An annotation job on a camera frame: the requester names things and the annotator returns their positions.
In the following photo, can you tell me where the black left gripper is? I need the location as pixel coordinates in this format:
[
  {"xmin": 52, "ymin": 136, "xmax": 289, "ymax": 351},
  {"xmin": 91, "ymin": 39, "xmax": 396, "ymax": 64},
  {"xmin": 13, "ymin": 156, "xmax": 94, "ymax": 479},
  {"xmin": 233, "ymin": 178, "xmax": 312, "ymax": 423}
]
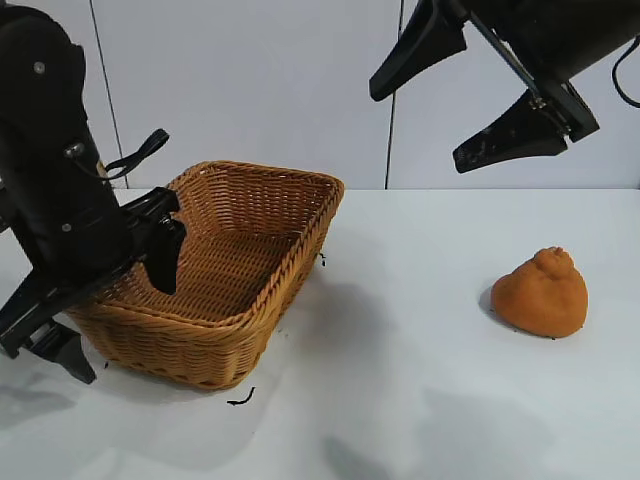
[{"xmin": 0, "ymin": 144, "xmax": 187, "ymax": 385}]

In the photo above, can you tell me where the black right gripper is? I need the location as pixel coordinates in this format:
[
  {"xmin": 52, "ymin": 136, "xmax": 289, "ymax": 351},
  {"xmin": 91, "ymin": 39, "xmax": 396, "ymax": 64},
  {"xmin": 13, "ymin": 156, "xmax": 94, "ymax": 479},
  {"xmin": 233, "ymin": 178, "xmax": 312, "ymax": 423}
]
[{"xmin": 369, "ymin": 0, "xmax": 640, "ymax": 175}]

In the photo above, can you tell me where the brown woven wicker basket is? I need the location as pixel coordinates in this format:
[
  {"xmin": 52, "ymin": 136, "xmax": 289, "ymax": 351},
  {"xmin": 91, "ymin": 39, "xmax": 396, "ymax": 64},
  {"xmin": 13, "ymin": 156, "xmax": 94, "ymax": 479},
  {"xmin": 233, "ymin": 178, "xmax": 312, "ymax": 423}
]
[{"xmin": 64, "ymin": 159, "xmax": 346, "ymax": 392}]

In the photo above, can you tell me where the knobbly orange fruit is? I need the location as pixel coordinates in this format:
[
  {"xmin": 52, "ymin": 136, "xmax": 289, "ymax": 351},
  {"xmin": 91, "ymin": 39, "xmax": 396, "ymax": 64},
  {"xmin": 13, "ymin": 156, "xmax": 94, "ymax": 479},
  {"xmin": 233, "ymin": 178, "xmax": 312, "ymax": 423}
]
[{"xmin": 489, "ymin": 245, "xmax": 590, "ymax": 340}]

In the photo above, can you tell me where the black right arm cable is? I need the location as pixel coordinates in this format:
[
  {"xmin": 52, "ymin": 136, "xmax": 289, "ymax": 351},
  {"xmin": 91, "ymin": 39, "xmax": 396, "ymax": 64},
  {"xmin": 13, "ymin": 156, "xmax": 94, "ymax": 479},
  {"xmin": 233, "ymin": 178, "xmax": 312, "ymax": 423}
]
[{"xmin": 612, "ymin": 42, "xmax": 640, "ymax": 107}]

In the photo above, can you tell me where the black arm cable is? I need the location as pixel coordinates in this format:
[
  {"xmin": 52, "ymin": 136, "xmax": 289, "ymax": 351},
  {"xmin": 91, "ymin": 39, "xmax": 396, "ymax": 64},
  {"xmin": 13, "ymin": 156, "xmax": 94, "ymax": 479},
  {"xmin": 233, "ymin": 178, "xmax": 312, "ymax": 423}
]
[
  {"xmin": 612, "ymin": 42, "xmax": 640, "ymax": 107},
  {"xmin": 102, "ymin": 128, "xmax": 170, "ymax": 180}
]

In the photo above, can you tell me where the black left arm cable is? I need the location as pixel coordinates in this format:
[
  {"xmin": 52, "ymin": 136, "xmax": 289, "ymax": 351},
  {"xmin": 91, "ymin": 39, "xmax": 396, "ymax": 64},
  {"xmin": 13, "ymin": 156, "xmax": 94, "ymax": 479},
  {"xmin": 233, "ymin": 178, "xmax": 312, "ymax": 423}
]
[{"xmin": 102, "ymin": 128, "xmax": 170, "ymax": 180}]

